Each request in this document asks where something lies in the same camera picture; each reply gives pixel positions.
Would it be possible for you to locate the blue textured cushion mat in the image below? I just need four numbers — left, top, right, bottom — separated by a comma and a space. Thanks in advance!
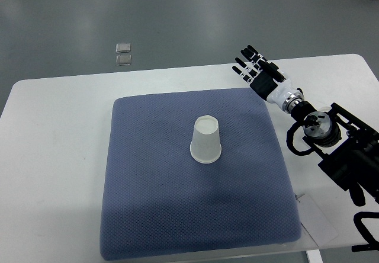
100, 88, 301, 261

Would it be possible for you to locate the white paper tag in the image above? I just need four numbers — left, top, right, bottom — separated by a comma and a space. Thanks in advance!
297, 194, 339, 247

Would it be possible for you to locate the black white robotic hand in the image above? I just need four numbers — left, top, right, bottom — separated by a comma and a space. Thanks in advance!
232, 45, 305, 113

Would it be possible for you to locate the white paper cup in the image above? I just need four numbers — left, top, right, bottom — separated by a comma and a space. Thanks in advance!
189, 115, 222, 164
303, 106, 332, 140

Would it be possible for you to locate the white paper cup on mat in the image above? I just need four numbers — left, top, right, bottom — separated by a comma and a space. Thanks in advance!
189, 115, 222, 164

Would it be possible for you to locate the upper metal floor plate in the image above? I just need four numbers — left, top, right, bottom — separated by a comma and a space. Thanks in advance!
115, 43, 131, 53

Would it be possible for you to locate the black looped cable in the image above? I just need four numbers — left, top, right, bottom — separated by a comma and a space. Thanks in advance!
285, 123, 314, 156

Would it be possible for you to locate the white table leg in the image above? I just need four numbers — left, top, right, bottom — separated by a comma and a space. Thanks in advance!
306, 249, 323, 263

